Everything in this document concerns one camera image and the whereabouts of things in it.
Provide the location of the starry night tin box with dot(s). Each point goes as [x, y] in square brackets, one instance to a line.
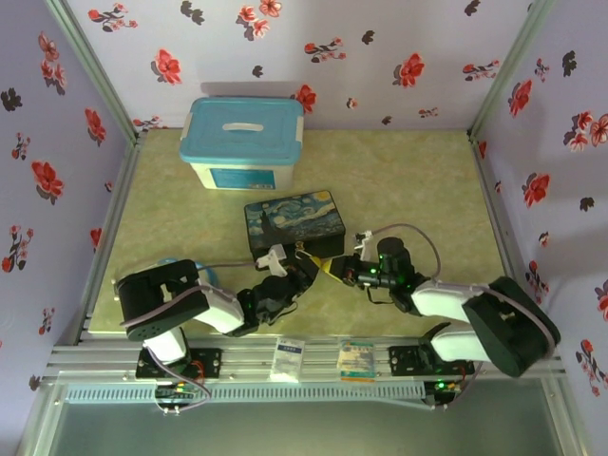
[294, 218]

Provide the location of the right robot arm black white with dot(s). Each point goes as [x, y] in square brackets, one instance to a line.
[508, 328]

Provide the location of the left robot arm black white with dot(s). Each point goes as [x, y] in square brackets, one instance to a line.
[157, 294]

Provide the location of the white labelled plastic bag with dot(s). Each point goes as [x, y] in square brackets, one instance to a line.
[287, 358]

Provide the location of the blue stethoscope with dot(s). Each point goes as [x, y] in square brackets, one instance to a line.
[210, 274]

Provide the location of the teal labelled plastic bag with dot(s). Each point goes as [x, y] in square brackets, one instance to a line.
[356, 360]

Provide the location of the black right control board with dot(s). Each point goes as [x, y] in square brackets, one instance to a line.
[442, 392]

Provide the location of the green left control board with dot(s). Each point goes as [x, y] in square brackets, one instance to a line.
[176, 393]

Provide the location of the blue lidded plastic storage box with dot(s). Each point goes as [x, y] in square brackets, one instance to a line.
[242, 128]

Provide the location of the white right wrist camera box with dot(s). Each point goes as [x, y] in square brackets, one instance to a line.
[363, 242]

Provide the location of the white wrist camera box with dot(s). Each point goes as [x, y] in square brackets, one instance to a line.
[363, 242]
[273, 259]

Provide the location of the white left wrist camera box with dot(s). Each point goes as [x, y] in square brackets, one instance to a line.
[273, 259]

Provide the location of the aluminium frame rail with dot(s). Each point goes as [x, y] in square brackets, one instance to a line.
[323, 361]

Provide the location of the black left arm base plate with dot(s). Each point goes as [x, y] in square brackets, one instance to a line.
[209, 362]

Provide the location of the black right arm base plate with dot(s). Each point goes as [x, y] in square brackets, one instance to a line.
[404, 360]

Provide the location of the aluminium corner post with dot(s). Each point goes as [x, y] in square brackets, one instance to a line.
[90, 66]
[513, 62]

